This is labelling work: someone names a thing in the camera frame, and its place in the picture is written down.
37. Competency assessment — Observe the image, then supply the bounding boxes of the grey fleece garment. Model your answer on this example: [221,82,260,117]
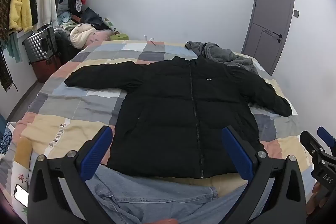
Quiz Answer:
[185,41,259,75]

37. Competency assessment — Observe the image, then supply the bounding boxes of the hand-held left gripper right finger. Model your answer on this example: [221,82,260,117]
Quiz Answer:
[221,126,307,224]

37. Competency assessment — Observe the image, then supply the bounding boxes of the red suitcase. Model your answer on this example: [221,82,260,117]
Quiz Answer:
[31,53,62,83]

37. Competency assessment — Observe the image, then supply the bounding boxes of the blue jeans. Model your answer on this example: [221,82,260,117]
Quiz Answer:
[85,165,252,224]

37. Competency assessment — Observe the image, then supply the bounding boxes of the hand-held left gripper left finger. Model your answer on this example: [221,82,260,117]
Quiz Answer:
[27,125,113,224]

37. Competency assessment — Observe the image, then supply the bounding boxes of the green box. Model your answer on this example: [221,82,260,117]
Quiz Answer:
[110,32,128,41]

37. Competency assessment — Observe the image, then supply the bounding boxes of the pink pillow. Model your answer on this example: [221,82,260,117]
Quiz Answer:
[88,29,113,45]

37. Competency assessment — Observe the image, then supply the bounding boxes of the grey ribbed suitcase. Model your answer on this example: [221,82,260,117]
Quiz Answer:
[23,27,57,65]

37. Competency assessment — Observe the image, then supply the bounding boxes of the black puffer jacket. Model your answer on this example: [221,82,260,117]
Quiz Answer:
[64,55,293,179]

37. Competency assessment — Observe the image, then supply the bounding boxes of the pile of light clothes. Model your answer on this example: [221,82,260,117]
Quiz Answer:
[54,10,79,35]

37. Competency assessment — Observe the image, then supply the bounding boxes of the person's right hand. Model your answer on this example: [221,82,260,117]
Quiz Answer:
[307,183,324,215]

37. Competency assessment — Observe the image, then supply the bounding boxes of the cream plush blanket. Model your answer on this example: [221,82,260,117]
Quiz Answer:
[70,23,96,48]

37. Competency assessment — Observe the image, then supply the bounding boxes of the white green packet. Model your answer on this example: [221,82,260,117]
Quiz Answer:
[104,18,117,30]

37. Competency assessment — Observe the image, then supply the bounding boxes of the grey door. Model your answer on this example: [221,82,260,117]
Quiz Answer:
[241,0,296,76]

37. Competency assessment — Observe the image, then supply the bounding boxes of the black door handle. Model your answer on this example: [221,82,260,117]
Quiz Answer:
[264,29,283,43]

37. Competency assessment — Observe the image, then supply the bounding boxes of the teal hanging garment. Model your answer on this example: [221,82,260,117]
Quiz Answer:
[5,31,23,63]

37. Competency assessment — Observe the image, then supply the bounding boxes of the white printed bag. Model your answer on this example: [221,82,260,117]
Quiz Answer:
[0,123,33,211]

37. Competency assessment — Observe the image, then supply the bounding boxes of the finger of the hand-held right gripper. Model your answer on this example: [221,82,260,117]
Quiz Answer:
[300,130,336,197]
[317,126,336,155]

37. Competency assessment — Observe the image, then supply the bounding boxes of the patchwork bedspread bed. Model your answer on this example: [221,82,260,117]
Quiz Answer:
[5,40,315,203]

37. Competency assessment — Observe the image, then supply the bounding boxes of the black clothing heap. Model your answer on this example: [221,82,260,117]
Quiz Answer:
[81,7,109,30]

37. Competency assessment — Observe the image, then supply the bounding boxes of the smartphone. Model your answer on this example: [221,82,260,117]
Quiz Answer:
[13,184,29,207]

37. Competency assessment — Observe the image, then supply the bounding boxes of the brown patterned scarf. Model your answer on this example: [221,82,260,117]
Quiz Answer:
[0,0,19,93]

